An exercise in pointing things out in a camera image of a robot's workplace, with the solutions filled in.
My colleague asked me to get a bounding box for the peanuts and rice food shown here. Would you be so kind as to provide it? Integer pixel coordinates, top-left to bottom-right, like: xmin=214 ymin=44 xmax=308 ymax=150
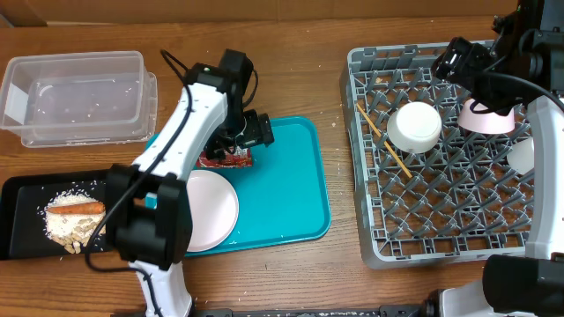
xmin=37 ymin=188 xmax=106 ymax=254

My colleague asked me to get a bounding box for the pink bowl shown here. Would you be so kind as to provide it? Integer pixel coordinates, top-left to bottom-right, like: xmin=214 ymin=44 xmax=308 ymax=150
xmin=457 ymin=99 xmax=516 ymax=135

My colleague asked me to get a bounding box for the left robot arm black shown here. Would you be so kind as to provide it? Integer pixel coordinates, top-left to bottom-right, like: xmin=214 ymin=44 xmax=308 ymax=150
xmin=101 ymin=58 xmax=274 ymax=316

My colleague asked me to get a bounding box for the black plastic tray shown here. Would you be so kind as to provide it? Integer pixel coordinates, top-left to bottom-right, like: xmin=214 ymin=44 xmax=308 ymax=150
xmin=1 ymin=170 xmax=107 ymax=261

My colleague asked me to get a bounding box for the white cup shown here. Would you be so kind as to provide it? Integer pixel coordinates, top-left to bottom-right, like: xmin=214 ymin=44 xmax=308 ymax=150
xmin=507 ymin=137 xmax=534 ymax=174

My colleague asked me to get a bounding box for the red snack wrapper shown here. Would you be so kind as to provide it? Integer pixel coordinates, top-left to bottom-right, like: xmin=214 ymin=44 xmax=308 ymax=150
xmin=196 ymin=147 xmax=253 ymax=169

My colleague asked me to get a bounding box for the clear plastic bin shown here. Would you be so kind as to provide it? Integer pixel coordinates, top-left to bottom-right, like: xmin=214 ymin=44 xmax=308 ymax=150
xmin=1 ymin=51 xmax=155 ymax=130

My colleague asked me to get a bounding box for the teal serving tray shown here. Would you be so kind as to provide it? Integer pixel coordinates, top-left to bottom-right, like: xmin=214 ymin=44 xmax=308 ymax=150
xmin=145 ymin=115 xmax=332 ymax=257

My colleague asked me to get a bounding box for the white bowl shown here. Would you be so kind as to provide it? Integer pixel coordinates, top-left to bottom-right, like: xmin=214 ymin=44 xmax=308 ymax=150
xmin=387 ymin=101 xmax=442 ymax=154

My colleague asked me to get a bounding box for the grey dishwasher rack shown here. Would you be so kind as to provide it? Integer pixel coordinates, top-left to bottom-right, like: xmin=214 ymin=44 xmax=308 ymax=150
xmin=340 ymin=43 xmax=563 ymax=269

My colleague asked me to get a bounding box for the orange carrot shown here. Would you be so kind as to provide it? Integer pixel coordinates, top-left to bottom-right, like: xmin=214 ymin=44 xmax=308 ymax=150
xmin=47 ymin=202 xmax=105 ymax=215

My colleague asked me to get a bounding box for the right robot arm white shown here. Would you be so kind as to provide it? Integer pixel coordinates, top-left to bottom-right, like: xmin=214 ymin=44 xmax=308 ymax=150
xmin=432 ymin=29 xmax=563 ymax=316

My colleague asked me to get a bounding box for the white plate with food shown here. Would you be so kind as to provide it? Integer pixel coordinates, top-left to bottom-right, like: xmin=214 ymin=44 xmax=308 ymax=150
xmin=187 ymin=170 xmax=239 ymax=253

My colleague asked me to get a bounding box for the wooden chopstick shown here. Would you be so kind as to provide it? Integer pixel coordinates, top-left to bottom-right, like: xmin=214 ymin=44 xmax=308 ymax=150
xmin=355 ymin=103 xmax=413 ymax=179

